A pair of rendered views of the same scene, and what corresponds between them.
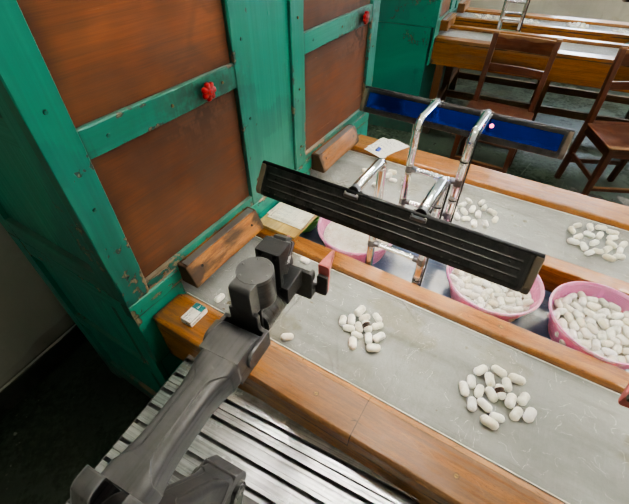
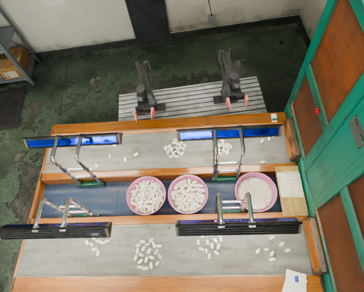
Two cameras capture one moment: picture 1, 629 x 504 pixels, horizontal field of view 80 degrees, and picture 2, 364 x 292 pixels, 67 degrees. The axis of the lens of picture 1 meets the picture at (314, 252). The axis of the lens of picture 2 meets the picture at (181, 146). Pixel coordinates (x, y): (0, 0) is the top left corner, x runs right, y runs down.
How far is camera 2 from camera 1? 1.74 m
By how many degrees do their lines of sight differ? 74
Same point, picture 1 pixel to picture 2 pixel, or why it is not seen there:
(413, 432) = (192, 125)
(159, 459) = (224, 56)
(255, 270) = (234, 75)
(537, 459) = (162, 139)
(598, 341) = (147, 187)
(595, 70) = not seen: outside the picture
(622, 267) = (136, 239)
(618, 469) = (143, 148)
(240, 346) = (228, 73)
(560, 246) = (164, 240)
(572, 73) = not seen: outside the picture
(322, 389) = (220, 121)
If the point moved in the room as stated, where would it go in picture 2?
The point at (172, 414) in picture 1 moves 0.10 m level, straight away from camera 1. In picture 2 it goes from (228, 60) to (243, 62)
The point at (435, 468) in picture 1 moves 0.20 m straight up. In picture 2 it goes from (184, 121) to (182, 105)
